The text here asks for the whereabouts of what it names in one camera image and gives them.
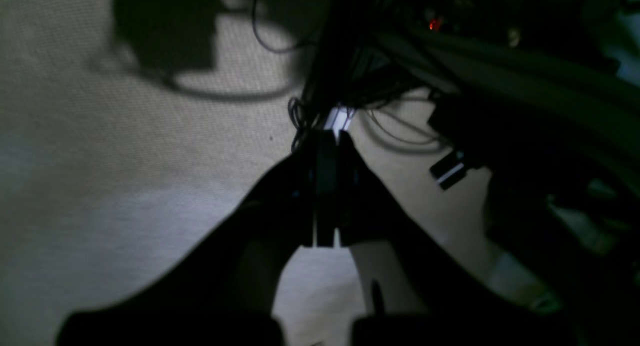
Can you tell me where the black cable bundle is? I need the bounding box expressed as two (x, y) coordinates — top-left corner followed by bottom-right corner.
(250, 0), (451, 152)

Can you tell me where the black white connector plug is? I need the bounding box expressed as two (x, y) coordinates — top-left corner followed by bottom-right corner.
(429, 150), (474, 191)

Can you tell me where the dark metal frame rail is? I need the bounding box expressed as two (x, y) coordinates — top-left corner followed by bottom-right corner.
(371, 29), (640, 158)

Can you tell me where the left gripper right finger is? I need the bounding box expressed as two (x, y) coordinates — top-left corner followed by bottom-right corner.
(330, 131), (576, 346)

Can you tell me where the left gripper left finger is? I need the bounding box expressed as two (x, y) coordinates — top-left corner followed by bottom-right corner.
(55, 130), (330, 346)

